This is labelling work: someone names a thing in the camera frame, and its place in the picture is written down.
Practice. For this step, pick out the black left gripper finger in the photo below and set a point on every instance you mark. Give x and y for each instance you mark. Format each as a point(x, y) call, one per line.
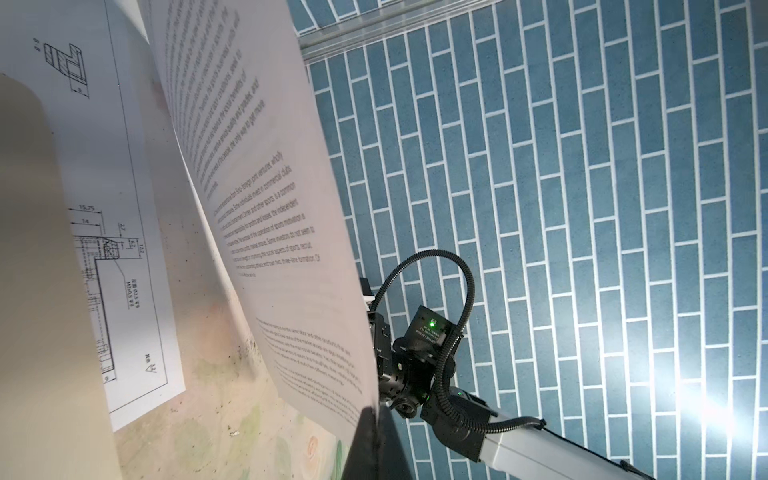
point(376, 452)

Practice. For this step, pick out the aluminium right corner post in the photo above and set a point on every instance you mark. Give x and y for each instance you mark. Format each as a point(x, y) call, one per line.
point(393, 18)

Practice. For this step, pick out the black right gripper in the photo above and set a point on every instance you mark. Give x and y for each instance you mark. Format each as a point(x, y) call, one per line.
point(404, 383)

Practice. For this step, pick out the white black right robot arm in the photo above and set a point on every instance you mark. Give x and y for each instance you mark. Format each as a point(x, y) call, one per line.
point(531, 451)

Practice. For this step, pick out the white printed text sheet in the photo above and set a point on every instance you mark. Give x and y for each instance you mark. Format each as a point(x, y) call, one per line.
point(246, 122)

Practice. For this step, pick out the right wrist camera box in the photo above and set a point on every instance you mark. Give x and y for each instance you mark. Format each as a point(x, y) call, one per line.
point(426, 335)

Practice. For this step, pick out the white technical drawing sheet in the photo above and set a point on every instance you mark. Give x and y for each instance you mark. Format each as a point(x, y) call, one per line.
point(74, 55)

